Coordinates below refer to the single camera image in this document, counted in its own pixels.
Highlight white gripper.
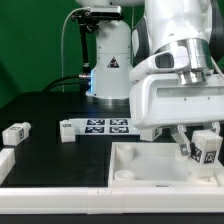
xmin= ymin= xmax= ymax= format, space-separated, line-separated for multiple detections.
xmin=130 ymin=73 xmax=224 ymax=157

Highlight white square tabletop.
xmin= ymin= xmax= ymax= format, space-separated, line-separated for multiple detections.
xmin=108 ymin=142 xmax=224 ymax=188

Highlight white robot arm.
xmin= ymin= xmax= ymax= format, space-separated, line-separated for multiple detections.
xmin=76 ymin=0 xmax=224 ymax=156

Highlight white U-shaped obstacle fence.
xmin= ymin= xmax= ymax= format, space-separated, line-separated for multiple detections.
xmin=0 ymin=148 xmax=224 ymax=214

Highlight marker tag sheet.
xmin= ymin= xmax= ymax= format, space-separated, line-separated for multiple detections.
xmin=70 ymin=118 xmax=139 ymax=135

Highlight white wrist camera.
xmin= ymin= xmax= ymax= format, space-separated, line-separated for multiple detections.
xmin=129 ymin=46 xmax=190 ymax=83

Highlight black camera on stand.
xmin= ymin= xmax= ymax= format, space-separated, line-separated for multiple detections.
xmin=71 ymin=6 xmax=124 ymax=74

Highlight black cables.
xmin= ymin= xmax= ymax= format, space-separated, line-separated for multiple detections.
xmin=42 ymin=74 xmax=92 ymax=93

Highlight white cable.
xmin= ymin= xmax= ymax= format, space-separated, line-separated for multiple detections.
xmin=60 ymin=7 xmax=91 ymax=94

